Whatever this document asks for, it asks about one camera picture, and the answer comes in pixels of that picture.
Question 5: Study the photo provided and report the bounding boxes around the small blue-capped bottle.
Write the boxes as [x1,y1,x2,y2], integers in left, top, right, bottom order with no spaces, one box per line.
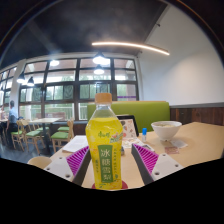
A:
[141,127,148,143]

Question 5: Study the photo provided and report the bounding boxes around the yellow drink bottle orange cap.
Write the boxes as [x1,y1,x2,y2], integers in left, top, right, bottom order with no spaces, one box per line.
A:
[85,92,124,191]

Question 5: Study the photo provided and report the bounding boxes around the wooden chairs with green seats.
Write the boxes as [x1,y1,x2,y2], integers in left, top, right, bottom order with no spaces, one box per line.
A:
[10,118,75,154]

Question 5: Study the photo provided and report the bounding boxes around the person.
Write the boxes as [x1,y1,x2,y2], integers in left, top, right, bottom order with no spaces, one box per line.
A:
[6,99,19,134]

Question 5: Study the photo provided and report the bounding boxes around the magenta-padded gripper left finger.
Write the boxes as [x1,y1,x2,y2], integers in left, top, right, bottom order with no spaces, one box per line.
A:
[44,145,93,187]

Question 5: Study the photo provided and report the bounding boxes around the green upholstered bench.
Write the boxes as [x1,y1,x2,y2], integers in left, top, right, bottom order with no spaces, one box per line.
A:
[86,100,171,133]

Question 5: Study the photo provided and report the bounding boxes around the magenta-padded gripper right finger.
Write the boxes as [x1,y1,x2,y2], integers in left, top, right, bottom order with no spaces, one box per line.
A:
[130,143,184,186]

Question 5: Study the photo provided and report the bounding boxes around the paper napkin with card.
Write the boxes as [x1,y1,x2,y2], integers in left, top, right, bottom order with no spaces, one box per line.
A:
[163,138,189,155]

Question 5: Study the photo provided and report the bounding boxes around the white paper sheets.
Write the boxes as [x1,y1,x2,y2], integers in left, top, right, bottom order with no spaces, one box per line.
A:
[61,134,89,154]

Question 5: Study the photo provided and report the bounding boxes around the small white flat device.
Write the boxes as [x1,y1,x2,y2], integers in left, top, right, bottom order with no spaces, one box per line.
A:
[141,143,156,153]

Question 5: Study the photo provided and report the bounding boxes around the long linear ceiling light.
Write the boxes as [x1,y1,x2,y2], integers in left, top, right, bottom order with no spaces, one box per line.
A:
[91,41,171,56]

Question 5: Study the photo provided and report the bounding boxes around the light wooden dining table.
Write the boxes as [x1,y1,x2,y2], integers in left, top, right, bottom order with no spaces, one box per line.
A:
[29,117,64,154]

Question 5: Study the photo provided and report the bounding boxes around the black pendant lamps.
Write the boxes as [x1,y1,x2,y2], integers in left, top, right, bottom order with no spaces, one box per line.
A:
[16,51,111,88]

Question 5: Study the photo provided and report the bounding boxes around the white mug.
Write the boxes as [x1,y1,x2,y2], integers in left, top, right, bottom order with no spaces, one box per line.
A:
[27,155,53,170]

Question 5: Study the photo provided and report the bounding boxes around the white bowl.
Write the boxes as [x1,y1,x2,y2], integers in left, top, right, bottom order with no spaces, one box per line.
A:
[150,120,183,141]

